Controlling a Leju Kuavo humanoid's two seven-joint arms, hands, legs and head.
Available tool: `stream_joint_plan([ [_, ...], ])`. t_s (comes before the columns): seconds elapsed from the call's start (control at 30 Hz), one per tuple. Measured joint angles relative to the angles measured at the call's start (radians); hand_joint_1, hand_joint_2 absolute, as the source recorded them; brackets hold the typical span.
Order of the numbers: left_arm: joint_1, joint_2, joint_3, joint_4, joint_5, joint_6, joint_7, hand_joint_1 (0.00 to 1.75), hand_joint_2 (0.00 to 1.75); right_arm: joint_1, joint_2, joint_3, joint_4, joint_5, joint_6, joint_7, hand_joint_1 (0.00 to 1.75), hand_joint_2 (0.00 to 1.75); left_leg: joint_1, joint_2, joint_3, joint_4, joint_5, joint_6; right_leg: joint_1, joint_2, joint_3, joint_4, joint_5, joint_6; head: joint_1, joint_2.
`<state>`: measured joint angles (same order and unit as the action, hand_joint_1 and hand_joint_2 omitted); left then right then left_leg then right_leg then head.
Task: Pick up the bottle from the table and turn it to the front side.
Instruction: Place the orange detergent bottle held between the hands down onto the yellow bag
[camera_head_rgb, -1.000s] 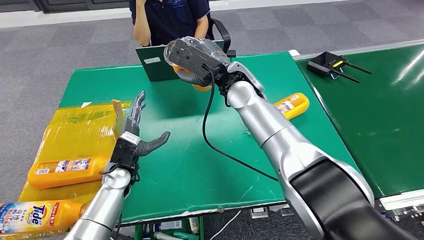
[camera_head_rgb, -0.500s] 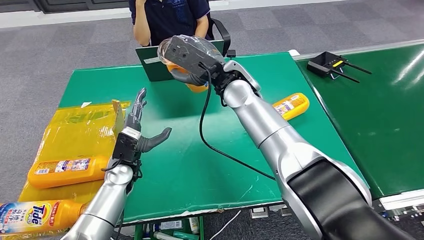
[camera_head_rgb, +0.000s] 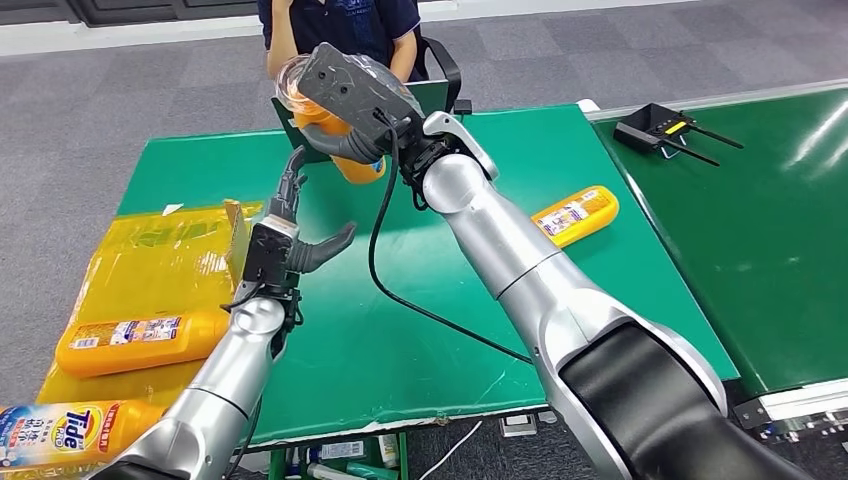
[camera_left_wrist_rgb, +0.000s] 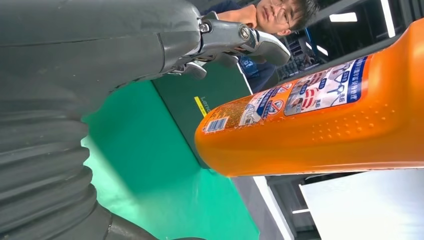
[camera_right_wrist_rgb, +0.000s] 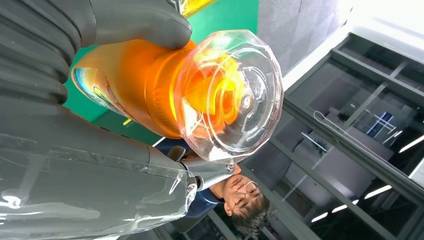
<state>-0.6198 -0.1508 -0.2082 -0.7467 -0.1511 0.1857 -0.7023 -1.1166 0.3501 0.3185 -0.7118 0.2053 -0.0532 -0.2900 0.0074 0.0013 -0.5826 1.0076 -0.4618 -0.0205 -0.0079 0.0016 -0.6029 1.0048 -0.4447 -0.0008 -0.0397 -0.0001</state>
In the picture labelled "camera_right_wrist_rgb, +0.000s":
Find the person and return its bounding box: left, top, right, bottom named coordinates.
left=154, top=137, right=273, bottom=238

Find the dark framed glass partition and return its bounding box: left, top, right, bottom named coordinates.
left=185, top=32, right=424, bottom=240

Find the yellow plastic bag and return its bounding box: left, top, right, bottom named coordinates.
left=178, top=0, right=217, bottom=18

